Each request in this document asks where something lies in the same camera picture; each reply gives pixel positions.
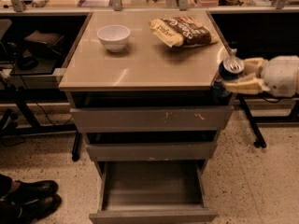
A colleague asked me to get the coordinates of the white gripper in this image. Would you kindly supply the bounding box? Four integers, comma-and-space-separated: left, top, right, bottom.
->
224, 56, 299, 97

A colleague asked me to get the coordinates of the blue pepsi can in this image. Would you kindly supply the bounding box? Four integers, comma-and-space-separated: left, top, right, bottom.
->
211, 56, 244, 97

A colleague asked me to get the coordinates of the top grey drawer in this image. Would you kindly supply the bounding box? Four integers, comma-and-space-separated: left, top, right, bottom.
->
70, 105, 233, 133

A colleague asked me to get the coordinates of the middle grey drawer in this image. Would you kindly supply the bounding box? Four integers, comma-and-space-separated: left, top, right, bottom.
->
86, 142, 217, 161

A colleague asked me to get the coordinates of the grey drawer cabinet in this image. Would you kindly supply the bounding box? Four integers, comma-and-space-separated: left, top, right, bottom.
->
58, 9, 249, 224

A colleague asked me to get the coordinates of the open bottom grey drawer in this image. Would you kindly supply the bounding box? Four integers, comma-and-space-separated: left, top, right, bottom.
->
90, 161, 218, 224

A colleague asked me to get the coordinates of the black desk leg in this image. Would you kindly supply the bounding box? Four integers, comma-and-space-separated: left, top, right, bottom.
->
239, 96, 267, 148

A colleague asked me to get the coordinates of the brown and yellow chip bag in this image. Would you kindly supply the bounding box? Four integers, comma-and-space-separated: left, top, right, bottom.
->
149, 16, 219, 48

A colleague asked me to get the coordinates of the white ceramic bowl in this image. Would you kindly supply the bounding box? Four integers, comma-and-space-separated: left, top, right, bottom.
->
97, 25, 131, 52

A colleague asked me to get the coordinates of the lower black shoe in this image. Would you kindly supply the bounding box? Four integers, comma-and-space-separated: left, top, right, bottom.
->
15, 194, 62, 224

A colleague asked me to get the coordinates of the black shoe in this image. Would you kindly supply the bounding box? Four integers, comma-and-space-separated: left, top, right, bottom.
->
15, 194, 62, 224
7, 180, 58, 203

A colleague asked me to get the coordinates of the upper black shoe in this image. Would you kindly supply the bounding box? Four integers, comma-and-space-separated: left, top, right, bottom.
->
7, 180, 58, 203

